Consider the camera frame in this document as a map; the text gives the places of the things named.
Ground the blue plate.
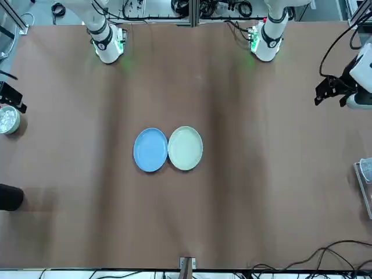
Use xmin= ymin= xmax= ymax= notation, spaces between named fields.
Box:
xmin=133 ymin=127 xmax=169 ymax=173

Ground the clear cubes pile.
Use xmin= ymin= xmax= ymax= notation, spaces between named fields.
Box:
xmin=0 ymin=109 xmax=17 ymax=131

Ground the aluminium frame post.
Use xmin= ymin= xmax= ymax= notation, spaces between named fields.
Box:
xmin=179 ymin=256 xmax=196 ymax=279
xmin=188 ymin=0 xmax=201 ymax=28

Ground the aluminium frame rail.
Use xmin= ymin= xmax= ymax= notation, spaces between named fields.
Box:
xmin=347 ymin=0 xmax=372 ymax=30
xmin=0 ymin=0 xmax=30 ymax=35

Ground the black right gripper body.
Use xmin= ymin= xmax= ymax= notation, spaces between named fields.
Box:
xmin=0 ymin=82 xmax=23 ymax=103

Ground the pale green bowl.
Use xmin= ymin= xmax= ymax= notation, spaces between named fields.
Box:
xmin=0 ymin=105 xmax=22 ymax=135

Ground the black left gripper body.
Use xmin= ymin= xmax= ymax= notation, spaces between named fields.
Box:
xmin=330 ymin=58 xmax=359 ymax=99

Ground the long black cable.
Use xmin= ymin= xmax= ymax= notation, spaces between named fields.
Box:
xmin=251 ymin=239 xmax=372 ymax=276

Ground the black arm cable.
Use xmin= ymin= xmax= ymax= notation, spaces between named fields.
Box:
xmin=319 ymin=16 xmax=372 ymax=77

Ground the clear blue plastic cup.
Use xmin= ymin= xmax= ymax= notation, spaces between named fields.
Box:
xmin=359 ymin=158 xmax=372 ymax=184

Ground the green plate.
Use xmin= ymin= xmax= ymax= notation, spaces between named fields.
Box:
xmin=167 ymin=126 xmax=204 ymax=171

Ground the black cylindrical object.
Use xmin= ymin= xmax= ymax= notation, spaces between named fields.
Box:
xmin=0 ymin=183 xmax=24 ymax=212

